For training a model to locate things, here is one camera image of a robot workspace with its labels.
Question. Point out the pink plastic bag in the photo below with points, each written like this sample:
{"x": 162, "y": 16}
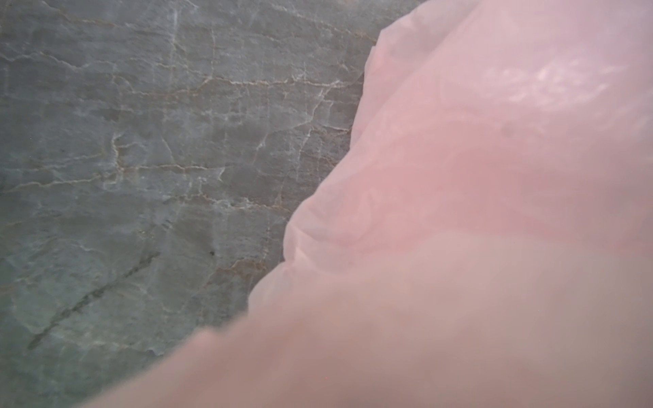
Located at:
{"x": 486, "y": 241}

